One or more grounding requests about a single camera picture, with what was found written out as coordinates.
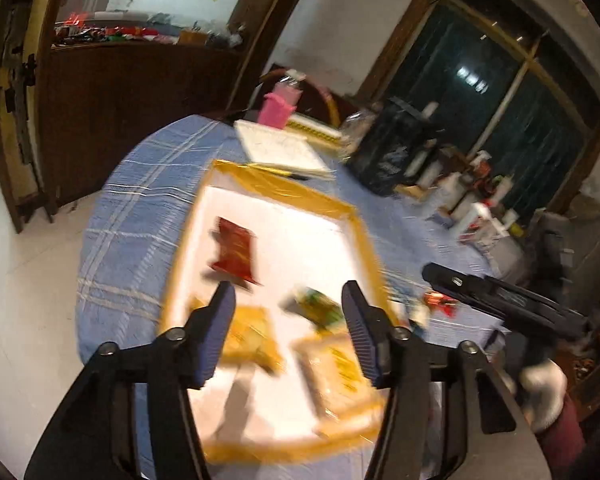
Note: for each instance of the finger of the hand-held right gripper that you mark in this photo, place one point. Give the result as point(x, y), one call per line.
point(460, 285)

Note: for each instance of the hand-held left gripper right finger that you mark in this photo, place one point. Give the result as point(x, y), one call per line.
point(365, 340)

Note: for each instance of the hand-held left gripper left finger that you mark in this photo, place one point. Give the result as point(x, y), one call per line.
point(215, 340)

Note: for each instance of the small red snack packet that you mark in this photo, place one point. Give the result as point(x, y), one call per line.
point(437, 302)

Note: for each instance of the yellow snack packet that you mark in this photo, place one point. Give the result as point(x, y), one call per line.
point(252, 335)

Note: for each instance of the clear tan snack packet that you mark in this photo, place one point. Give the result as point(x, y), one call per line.
point(330, 370)

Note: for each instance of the green snack packet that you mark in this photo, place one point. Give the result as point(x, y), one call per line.
point(320, 307)

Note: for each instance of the gold cardboard box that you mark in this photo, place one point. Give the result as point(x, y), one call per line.
point(280, 185)

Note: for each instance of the person's right hand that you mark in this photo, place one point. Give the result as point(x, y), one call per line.
point(545, 390)

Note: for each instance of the white liquor bottle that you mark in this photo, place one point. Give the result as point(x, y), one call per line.
point(475, 220)

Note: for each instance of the black electric kettle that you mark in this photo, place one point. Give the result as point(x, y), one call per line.
point(390, 150)

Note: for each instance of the blue plaid tablecloth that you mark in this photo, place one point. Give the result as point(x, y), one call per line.
point(130, 210)

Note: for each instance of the white open book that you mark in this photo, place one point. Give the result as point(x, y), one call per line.
point(280, 147)

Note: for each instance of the flat yellow box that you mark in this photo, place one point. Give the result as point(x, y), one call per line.
point(312, 127)

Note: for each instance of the wooden chair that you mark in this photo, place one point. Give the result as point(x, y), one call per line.
point(325, 97)

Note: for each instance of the pink water bottle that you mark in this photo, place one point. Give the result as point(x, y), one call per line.
point(275, 107)

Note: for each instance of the dark wooden cabinet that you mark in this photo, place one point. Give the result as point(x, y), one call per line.
point(130, 100)

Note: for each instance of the pile of colourful goods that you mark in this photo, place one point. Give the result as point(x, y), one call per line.
point(130, 32)

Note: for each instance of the dark window wooden frame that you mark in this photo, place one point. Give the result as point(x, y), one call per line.
point(455, 60)

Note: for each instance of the dark carved wall ornament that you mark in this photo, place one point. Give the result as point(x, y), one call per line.
point(20, 85)

